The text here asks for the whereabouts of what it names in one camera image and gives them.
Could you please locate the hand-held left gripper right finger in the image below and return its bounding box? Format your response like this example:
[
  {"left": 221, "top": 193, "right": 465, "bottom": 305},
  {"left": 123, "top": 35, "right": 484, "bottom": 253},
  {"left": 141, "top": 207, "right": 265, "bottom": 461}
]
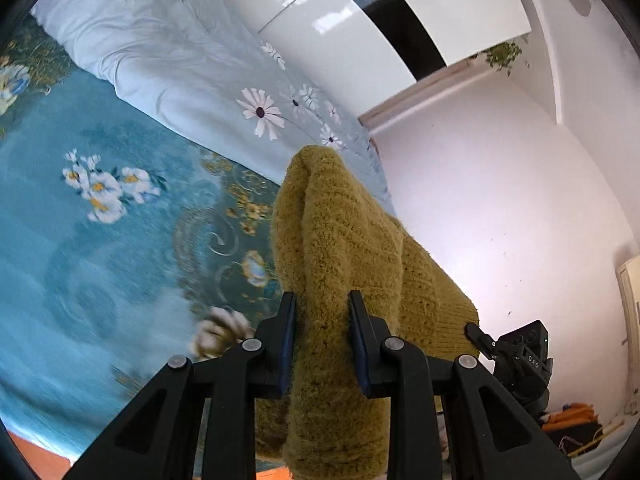
[{"left": 347, "top": 290, "right": 582, "bottom": 480}]

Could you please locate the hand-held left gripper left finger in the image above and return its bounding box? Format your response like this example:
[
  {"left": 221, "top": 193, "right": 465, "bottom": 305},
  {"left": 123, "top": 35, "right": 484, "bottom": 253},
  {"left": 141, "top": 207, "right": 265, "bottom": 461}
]
[{"left": 65, "top": 291, "right": 299, "bottom": 480}]

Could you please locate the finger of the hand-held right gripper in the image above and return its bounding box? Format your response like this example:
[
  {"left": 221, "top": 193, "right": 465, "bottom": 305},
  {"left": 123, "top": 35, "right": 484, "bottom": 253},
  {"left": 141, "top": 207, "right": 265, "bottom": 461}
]
[{"left": 464, "top": 322, "right": 502, "bottom": 361}]

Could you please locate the mustard knitted sweater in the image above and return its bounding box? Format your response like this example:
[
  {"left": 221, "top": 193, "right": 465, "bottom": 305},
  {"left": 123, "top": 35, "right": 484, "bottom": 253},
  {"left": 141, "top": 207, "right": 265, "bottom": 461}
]
[{"left": 254, "top": 145, "right": 481, "bottom": 480}]

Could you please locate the orange cloth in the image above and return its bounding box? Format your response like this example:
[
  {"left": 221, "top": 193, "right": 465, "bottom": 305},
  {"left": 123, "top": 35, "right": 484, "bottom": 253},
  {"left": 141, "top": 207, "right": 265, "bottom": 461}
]
[{"left": 542, "top": 402, "right": 601, "bottom": 433}]

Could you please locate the thin wooden stick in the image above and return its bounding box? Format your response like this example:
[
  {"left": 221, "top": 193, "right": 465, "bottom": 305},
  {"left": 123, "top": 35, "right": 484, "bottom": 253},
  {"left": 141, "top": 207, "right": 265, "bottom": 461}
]
[{"left": 569, "top": 420, "right": 626, "bottom": 458}]

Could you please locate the teal floral bed sheet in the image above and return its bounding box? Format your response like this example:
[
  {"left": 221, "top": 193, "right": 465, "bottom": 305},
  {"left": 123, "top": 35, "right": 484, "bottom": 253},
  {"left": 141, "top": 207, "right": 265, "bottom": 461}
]
[{"left": 0, "top": 15, "right": 396, "bottom": 476}]

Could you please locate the green hanging plant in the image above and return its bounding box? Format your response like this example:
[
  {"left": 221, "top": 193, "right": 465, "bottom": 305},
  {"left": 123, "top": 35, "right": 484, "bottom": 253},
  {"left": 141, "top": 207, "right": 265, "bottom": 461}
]
[{"left": 482, "top": 36, "right": 530, "bottom": 77}]

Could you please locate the light blue daisy duvet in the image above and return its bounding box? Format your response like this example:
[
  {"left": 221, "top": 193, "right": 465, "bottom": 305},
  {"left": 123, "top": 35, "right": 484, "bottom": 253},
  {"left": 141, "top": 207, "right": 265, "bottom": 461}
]
[{"left": 31, "top": 0, "right": 397, "bottom": 216}]

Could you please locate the glossy white wardrobe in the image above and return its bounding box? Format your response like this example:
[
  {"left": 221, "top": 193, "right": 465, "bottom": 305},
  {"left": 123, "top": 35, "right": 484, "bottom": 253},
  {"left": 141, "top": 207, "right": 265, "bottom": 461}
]
[{"left": 207, "top": 0, "right": 532, "bottom": 117}]

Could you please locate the cream wall radiator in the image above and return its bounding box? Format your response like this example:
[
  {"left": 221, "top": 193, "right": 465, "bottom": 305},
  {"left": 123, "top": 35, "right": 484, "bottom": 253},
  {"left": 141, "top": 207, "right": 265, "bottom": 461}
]
[{"left": 616, "top": 254, "right": 640, "bottom": 347}]

